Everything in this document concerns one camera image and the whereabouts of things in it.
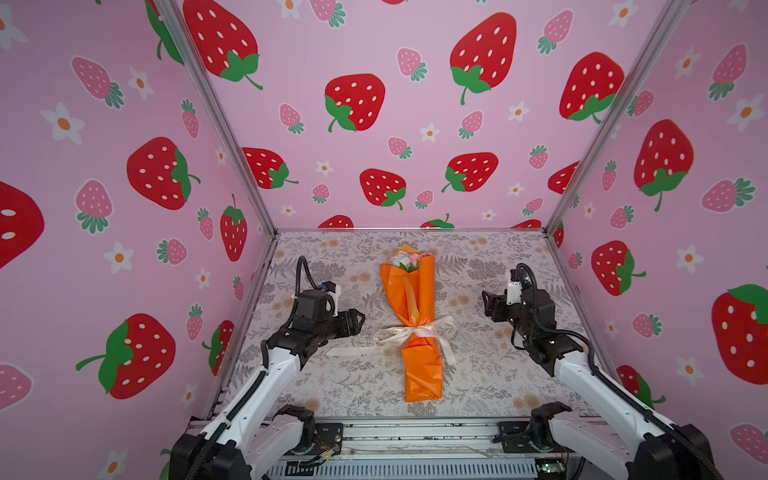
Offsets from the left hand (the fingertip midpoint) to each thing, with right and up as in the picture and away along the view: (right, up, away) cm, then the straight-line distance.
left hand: (356, 317), depth 82 cm
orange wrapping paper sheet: (+16, +6, +5) cm, 18 cm away
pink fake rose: (+19, +17, +23) cm, 34 cm away
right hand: (+39, +7, +1) cm, 40 cm away
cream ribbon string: (+26, -6, +12) cm, 30 cm away
